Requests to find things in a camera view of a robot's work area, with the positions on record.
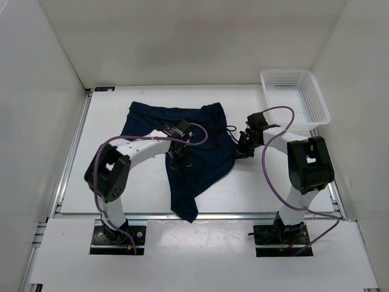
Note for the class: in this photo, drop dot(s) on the aluminium rail front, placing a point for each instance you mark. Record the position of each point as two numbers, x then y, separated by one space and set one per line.
203 216

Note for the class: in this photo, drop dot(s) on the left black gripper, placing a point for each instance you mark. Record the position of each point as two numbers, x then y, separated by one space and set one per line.
183 164

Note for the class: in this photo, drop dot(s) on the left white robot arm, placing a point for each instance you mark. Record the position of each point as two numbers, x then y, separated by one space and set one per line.
108 172

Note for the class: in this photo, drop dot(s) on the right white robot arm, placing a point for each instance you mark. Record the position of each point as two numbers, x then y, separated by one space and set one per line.
309 168

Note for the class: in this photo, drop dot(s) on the white plastic mesh basket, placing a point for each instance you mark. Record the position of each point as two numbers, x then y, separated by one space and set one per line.
299 90

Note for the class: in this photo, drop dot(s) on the white front cover board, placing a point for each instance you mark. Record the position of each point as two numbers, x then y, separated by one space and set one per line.
202 256

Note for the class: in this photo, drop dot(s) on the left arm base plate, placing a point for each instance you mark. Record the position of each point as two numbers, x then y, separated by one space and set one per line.
104 243

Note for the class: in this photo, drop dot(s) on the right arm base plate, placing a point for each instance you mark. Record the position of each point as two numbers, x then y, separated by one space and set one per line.
275 241

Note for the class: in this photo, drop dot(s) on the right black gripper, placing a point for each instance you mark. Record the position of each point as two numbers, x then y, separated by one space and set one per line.
241 151

